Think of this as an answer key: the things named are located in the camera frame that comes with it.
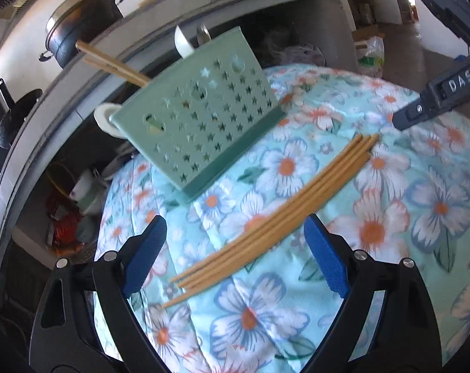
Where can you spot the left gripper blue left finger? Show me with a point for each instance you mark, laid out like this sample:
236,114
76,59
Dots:
64,338

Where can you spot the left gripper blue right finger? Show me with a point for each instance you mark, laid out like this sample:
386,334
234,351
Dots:
406,338

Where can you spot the beige plastic ladle spoon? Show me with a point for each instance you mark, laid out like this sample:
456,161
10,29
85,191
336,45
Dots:
102,115

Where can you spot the small steel spoon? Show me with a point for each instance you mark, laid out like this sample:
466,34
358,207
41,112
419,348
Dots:
203,35

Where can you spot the floral turquoise tablecloth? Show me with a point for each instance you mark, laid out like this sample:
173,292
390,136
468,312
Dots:
235,287

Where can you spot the wooden chopstick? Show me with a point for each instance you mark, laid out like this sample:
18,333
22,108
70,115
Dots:
281,211
111,70
289,217
269,232
95,54
293,158

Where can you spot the black frying pan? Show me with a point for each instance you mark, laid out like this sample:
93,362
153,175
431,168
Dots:
16,114

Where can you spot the green perforated utensil holder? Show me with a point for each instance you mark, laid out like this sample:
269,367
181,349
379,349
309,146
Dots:
201,114

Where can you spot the black cooking pot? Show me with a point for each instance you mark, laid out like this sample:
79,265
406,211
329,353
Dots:
75,20

